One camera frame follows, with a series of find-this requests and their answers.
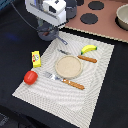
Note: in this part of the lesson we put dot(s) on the white woven placemat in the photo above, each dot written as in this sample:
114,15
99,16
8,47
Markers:
69,103

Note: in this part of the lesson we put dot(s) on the pink toy stove top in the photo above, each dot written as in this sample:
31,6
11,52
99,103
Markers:
105,26

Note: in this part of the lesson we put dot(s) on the fork with wooden handle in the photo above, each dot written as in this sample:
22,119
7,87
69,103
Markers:
54,77

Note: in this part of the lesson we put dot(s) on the white toy sink bowl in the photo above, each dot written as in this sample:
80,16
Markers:
122,16

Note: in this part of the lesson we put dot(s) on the knife with wooden handle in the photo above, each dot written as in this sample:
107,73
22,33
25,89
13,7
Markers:
79,56

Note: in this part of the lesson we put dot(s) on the round wooden plate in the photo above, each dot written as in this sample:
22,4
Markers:
68,66

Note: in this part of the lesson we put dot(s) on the red toy tomato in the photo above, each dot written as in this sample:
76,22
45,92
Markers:
30,77

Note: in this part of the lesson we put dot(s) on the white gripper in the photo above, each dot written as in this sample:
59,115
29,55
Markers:
51,12

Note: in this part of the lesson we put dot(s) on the yellow toy banana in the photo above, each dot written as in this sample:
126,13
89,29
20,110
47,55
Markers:
88,48

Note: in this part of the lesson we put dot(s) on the small grey saucepan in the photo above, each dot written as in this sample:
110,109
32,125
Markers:
54,32

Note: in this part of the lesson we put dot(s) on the large grey pot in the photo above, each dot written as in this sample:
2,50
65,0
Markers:
71,8

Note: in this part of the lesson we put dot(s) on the yellow toy butter box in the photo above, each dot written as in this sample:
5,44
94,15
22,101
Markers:
36,59

